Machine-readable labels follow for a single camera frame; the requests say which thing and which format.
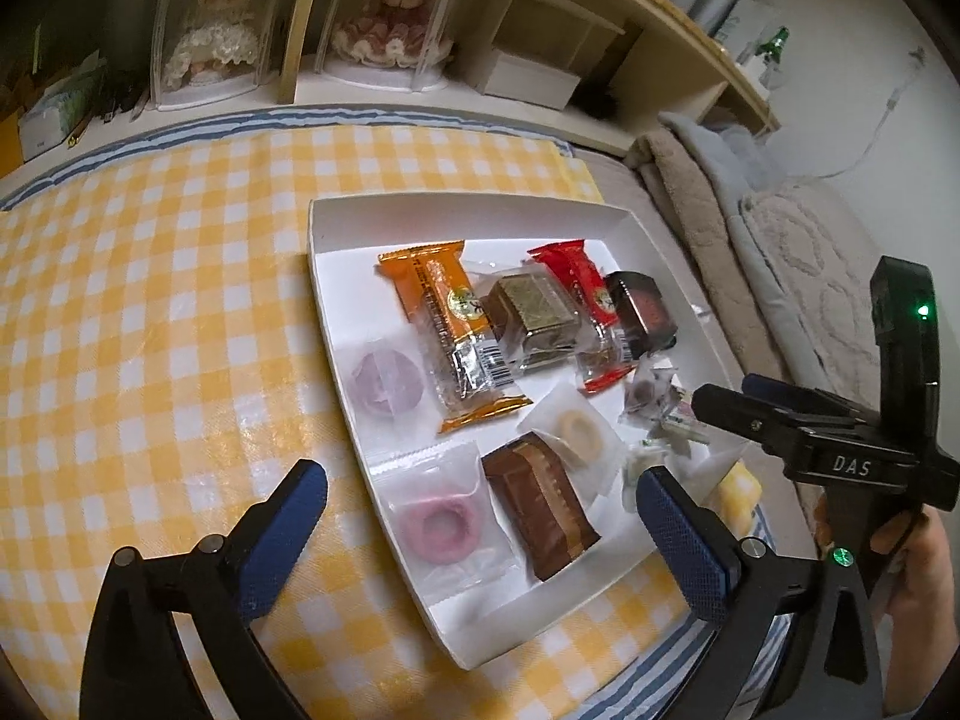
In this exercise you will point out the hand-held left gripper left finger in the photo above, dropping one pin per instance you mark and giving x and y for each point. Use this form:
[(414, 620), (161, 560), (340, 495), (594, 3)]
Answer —
[(285, 532)]

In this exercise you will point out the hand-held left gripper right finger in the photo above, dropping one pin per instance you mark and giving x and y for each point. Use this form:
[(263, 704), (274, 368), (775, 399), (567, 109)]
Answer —
[(682, 547)]

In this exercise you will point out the pink dress doll clear case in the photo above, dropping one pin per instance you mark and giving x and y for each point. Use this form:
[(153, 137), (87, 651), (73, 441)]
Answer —
[(390, 22)]

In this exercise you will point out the brown square cake clear wrap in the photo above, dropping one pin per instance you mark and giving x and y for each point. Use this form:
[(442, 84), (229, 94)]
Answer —
[(532, 315)]

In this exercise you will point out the dark small objects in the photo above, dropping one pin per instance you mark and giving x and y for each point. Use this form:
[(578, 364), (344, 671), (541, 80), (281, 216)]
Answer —
[(120, 94)]

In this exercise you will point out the light grey folded blanket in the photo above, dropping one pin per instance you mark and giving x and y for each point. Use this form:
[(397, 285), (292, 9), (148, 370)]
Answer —
[(720, 157)]

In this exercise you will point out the white pink printed snack packet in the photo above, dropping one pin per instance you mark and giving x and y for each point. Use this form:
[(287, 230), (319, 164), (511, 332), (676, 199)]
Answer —
[(679, 431)]

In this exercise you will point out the white paper box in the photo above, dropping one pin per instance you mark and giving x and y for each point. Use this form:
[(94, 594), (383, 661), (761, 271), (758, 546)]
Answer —
[(739, 22)]

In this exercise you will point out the yellow checkered tablecloth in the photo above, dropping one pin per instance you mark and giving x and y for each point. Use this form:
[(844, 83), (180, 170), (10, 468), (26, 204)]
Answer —
[(150, 315)]

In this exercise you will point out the brown cardboard box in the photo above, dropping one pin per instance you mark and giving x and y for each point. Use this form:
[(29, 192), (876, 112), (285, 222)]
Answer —
[(555, 22)]

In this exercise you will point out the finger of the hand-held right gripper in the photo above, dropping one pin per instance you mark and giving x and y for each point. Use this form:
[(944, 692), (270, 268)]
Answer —
[(772, 390), (750, 416)]

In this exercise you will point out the green white candy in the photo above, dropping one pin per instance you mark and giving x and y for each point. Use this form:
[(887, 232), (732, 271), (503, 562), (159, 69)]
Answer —
[(641, 461)]

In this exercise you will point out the person's right hand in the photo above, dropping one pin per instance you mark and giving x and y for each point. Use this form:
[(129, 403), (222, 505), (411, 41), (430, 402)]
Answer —
[(930, 570)]

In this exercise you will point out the purple round cookie packet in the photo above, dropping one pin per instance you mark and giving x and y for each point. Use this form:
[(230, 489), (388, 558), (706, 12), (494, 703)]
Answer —
[(386, 379)]

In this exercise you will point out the red snack packet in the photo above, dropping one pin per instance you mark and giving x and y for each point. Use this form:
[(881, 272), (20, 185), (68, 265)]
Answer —
[(574, 270)]

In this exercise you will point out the tissue box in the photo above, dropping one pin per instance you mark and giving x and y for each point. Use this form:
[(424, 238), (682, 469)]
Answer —
[(52, 116)]

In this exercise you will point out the pink donut clear packet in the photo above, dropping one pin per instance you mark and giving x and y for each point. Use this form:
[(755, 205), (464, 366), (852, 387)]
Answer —
[(442, 525)]

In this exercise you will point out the small white box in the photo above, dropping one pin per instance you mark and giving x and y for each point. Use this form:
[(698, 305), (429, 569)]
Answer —
[(525, 79)]

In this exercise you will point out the black fuzzy object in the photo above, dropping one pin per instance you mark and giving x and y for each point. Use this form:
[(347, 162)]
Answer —
[(600, 99)]

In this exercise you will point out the beige folded blanket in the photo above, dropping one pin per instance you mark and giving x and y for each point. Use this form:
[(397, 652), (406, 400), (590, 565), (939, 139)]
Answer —
[(690, 195)]

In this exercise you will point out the black snack packet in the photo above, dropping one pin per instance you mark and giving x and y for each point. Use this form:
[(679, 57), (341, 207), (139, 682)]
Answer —
[(641, 311)]

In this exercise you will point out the wooden shelf unit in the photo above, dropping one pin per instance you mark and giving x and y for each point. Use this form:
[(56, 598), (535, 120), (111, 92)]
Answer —
[(675, 37)]

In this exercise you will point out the white dress doll clear case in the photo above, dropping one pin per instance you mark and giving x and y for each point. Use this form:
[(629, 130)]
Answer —
[(217, 30)]

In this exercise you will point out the white textured blanket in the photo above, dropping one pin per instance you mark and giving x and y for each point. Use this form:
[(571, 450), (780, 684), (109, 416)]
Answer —
[(817, 255)]

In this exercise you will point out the beige donut clear packet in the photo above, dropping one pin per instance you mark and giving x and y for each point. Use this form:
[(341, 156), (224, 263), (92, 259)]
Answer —
[(581, 431)]

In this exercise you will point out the green glass bottle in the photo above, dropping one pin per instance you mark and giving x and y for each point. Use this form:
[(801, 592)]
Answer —
[(776, 41)]

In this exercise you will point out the orange snack packet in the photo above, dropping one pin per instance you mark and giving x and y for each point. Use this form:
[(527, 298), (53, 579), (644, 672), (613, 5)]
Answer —
[(442, 300)]

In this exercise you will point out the brown gold striped snack packet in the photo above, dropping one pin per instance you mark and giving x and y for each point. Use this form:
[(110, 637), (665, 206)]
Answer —
[(540, 502)]

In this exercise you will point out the white shallow cardboard box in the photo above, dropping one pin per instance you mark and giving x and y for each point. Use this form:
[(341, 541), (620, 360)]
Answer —
[(352, 300)]

